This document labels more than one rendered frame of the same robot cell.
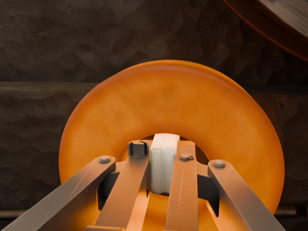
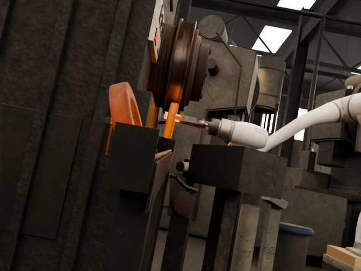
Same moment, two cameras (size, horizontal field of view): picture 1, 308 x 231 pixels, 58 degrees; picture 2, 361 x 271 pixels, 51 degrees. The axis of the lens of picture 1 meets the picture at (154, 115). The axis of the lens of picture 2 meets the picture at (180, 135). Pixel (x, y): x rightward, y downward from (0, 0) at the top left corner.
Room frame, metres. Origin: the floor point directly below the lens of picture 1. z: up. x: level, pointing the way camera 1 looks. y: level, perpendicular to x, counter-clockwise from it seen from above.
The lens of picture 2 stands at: (0.34, 1.59, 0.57)
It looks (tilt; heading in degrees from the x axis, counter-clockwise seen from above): 7 degrees up; 263
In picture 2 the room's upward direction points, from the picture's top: 11 degrees clockwise
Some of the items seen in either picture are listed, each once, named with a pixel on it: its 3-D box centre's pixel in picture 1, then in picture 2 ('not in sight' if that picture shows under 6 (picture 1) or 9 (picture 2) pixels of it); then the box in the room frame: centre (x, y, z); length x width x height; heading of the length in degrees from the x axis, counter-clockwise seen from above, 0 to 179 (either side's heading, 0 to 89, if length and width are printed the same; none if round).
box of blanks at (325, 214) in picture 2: not in sight; (279, 219); (-1.43, -2.47, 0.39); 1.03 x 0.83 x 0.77; 7
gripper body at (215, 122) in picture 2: not in sight; (208, 125); (0.03, 0.01, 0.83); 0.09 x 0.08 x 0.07; 173
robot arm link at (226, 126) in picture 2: not in sight; (224, 129); (-0.04, 0.02, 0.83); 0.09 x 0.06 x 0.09; 83
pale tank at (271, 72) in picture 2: not in sight; (257, 136); (-3.10, -8.65, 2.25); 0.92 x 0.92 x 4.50
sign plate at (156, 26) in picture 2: not in sight; (157, 30); (0.32, 0.11, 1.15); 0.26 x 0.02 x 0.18; 82
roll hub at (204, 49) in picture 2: not in sight; (200, 73); (0.07, -0.20, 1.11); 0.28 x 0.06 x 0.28; 82
